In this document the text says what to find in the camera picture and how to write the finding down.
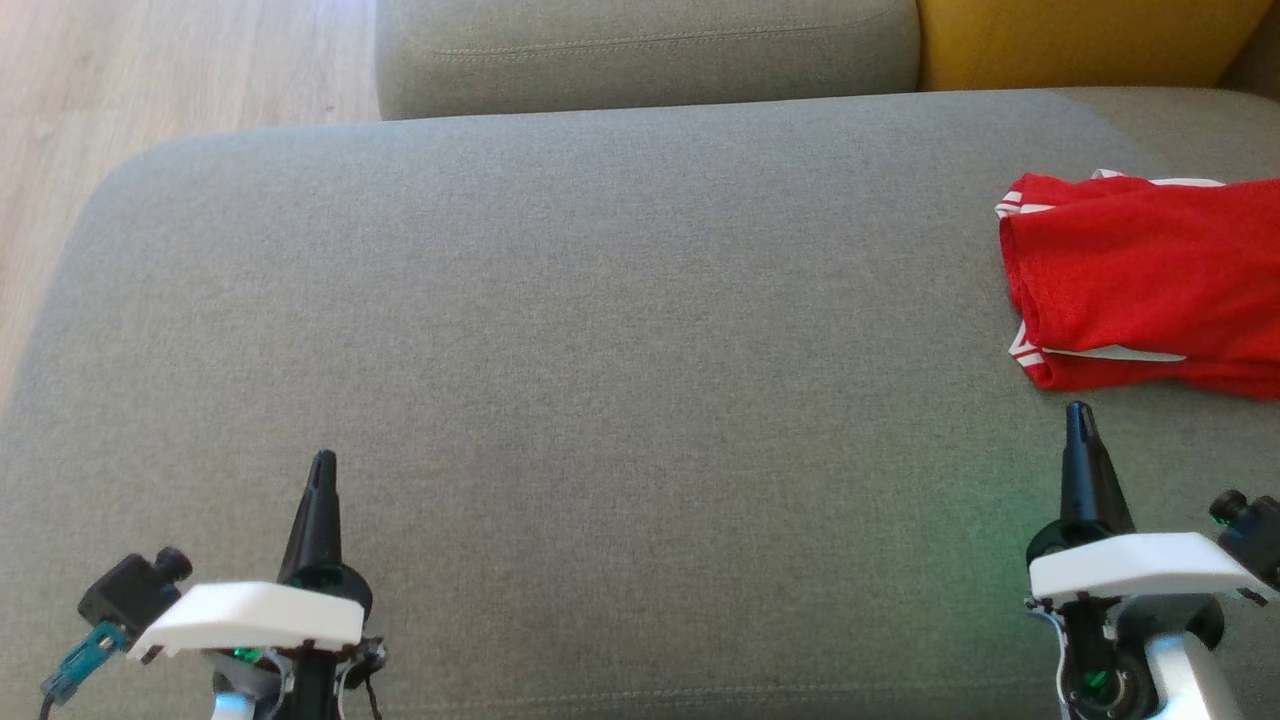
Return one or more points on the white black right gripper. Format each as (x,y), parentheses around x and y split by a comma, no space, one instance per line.
(1130,570)

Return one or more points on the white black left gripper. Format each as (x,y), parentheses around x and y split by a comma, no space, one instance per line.
(260,615)

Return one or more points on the red white basketball jersey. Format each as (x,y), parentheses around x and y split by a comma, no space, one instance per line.
(1150,270)

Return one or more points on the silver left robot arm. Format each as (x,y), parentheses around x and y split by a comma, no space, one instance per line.
(232,708)

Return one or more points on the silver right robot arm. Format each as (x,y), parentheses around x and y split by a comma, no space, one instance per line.
(1180,680)

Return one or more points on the large grey sofa chaise seat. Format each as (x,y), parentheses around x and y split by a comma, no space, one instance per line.
(600,400)

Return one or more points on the large yellow sofa back cushion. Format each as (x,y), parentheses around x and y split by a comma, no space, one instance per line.
(1080,40)

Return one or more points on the grey partition panel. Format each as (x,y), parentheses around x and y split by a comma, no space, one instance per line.
(1260,50)

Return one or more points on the grey sofa seat cushion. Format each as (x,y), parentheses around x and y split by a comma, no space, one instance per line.
(640,50)

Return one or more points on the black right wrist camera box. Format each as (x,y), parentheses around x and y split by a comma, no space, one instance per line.
(1250,535)

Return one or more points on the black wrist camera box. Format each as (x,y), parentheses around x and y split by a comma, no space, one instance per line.
(130,590)
(1250,535)

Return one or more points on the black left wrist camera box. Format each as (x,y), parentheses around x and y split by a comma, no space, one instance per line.
(130,590)

